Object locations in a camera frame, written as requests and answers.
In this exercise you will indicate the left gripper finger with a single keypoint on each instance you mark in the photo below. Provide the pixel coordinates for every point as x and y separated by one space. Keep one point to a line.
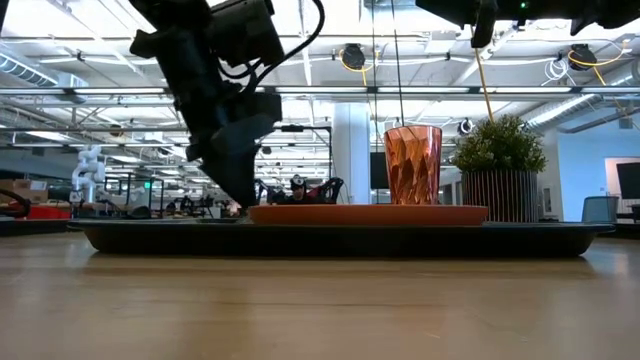
240 170
199 152

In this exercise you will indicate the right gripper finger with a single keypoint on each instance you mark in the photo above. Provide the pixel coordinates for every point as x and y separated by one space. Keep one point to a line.
484 30

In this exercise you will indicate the black serving tray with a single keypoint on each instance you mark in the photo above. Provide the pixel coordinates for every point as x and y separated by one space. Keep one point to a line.
340 242

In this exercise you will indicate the orange plastic plate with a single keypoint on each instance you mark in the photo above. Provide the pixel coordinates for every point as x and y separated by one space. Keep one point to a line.
367 215

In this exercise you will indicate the orange faceted plastic cup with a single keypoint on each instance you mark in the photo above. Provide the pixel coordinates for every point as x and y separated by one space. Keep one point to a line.
412 165

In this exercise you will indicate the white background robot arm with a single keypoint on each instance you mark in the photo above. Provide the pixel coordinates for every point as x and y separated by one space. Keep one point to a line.
89 170

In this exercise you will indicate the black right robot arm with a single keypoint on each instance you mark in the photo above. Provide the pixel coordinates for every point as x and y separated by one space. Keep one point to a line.
575 10

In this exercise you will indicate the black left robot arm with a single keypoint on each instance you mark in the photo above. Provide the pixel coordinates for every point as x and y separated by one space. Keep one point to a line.
170 20

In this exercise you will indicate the person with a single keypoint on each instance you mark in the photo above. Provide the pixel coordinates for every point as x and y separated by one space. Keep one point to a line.
298 192

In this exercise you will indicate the white square column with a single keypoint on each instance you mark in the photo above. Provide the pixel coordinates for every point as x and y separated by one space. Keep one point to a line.
350 160

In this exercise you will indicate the black computer monitor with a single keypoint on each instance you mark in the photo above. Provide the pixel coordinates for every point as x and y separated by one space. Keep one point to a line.
378 170

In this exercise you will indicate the potted plant in ribbed pot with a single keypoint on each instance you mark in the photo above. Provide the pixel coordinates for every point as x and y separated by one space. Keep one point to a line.
500 170

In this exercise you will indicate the red storage bin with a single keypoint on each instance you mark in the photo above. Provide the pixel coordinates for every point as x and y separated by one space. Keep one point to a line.
47 212

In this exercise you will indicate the cardboard boxes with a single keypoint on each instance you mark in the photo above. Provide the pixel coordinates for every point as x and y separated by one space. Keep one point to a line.
22 190

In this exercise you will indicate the blue office chair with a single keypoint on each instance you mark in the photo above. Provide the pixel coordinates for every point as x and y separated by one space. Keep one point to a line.
600 210

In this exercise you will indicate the black background rig frame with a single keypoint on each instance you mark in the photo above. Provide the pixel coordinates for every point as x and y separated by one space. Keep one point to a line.
292 128

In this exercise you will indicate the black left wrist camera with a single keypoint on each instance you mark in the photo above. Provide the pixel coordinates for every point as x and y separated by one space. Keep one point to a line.
245 30

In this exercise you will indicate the dark wall screen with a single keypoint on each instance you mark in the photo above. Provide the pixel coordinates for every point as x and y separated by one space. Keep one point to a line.
629 180

